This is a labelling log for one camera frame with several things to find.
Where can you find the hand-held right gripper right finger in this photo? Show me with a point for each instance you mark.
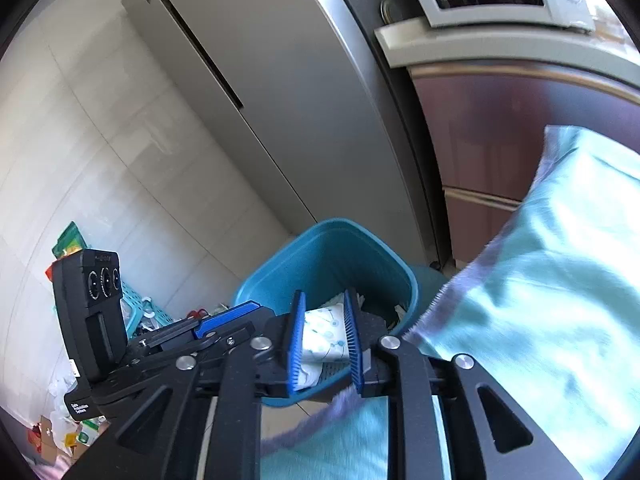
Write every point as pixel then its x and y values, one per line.
pixel 352 340

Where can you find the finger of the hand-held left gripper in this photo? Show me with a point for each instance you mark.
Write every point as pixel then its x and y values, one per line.
pixel 160 335
pixel 227 312

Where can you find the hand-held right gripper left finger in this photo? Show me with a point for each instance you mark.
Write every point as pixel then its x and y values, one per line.
pixel 296 345

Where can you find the dotted white paper cup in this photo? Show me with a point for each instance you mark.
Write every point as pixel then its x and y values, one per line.
pixel 322 332

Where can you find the blue plastic waste bin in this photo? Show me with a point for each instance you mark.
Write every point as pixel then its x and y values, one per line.
pixel 325 255

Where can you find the teal plastic basket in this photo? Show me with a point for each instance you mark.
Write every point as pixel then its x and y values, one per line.
pixel 135 300

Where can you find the green snack packet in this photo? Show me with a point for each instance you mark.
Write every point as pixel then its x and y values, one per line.
pixel 67 240

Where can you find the pile of colourful packaging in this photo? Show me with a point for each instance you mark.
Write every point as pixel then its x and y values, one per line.
pixel 75 435

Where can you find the teal printed tablecloth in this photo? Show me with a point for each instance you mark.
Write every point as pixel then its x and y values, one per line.
pixel 550 285

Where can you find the grey refrigerator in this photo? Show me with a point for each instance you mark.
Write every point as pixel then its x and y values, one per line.
pixel 280 85

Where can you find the brown base cabinets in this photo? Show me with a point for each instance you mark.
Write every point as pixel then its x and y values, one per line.
pixel 490 135

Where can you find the white kitchen counter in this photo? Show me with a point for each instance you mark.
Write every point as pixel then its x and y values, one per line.
pixel 450 42

